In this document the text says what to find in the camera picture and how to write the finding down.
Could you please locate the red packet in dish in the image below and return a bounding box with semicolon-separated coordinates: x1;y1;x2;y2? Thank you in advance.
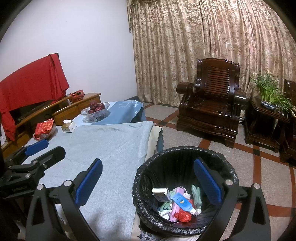
35;118;55;139

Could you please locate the dark wooden side table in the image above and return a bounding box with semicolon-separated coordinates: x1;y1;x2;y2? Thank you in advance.
244;96;292;153

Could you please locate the black lined trash bin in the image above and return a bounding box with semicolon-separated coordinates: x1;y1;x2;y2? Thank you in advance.
132;146;240;235

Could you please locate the wooden television cabinet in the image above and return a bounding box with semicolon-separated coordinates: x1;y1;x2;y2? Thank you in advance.
0;93;102;156

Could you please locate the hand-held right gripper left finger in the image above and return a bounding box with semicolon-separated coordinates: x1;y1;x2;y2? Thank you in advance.
25;158;103;241

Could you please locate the green rubber glove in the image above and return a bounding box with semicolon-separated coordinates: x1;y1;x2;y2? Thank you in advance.
191;184;203;209
158;189;177;211

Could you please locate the white gold tissue box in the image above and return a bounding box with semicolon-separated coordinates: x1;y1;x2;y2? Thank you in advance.
62;119;77;133

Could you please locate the cream scalloped tablecloth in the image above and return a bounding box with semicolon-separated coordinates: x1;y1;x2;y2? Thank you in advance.
148;125;164;154

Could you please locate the glass dish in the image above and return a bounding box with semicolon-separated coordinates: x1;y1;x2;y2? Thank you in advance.
33;123;58;142

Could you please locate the bunch of red apples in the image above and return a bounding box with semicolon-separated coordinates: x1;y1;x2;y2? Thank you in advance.
88;100;105;114

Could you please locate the small white box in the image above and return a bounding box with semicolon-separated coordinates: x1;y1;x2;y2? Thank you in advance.
151;187;171;202

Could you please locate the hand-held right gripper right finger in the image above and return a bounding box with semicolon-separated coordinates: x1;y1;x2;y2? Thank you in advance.
194;158;271;241

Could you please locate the beige patterned curtain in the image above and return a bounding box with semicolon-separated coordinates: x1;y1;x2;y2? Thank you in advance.
127;0;296;108

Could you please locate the black television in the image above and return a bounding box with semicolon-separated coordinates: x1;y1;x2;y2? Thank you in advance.
9;101;53;123

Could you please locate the dark wooden armchair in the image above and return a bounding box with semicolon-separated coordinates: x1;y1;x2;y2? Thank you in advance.
176;58;248;149
279;79;296;164

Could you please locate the white and blue pouch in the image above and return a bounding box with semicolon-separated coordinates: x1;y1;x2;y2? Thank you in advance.
171;192;193;212

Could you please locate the glass fruit bowl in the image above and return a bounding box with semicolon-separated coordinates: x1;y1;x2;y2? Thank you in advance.
81;101;111;123

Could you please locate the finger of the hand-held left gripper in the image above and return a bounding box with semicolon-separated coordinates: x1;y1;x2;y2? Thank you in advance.
5;139;49;168
9;146;66;180

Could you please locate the potted narcissus plant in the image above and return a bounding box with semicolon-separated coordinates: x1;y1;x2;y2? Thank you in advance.
250;70;296;116

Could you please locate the red cloth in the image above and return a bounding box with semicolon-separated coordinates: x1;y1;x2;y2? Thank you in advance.
0;53;70;141

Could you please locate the blue scalloped tablecloth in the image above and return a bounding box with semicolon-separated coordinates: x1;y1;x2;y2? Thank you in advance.
74;100;147;127

